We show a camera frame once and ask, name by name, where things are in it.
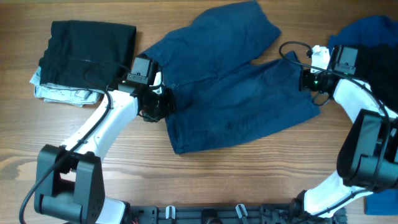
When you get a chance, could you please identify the navy blue shorts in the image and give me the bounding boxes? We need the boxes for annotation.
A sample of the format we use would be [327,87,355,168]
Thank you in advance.
[145,1,320,154]

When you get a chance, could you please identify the right black cable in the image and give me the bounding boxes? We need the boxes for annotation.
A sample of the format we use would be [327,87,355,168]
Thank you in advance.
[278,40,391,218]

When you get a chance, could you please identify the folded light grey garment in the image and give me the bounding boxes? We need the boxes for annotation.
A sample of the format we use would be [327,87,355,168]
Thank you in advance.
[30,67,103,107]

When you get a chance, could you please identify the black cable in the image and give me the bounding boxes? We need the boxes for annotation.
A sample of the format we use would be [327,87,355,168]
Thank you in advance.
[278,40,391,218]
[18,60,164,224]

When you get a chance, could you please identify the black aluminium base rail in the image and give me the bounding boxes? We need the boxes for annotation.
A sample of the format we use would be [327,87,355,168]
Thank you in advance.
[121,204,348,224]

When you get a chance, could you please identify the left black cable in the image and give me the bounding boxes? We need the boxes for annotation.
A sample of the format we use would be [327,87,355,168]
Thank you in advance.
[18,60,164,224]

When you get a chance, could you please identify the folded black garment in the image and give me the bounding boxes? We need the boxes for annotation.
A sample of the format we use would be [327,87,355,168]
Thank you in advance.
[39,21,136,90]

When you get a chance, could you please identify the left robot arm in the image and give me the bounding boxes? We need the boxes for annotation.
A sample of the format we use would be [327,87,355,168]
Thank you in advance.
[19,55,174,223]

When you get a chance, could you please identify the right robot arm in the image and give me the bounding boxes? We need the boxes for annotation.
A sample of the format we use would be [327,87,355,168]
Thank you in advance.
[286,45,397,223]

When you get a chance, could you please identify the blue t-shirt pile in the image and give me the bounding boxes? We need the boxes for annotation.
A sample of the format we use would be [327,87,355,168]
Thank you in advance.
[328,16,397,215]

